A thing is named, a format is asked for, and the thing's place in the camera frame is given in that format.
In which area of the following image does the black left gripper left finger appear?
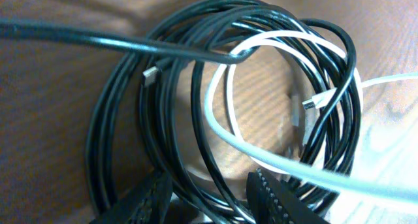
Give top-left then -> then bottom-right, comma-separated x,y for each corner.
91,171 -> 172,224

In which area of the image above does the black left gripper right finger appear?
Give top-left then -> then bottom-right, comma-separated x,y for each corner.
246,168 -> 328,224

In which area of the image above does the white USB cable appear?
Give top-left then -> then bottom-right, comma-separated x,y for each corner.
204,29 -> 418,207

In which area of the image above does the black USB cable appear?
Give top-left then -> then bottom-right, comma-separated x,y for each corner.
0,0 -> 363,224

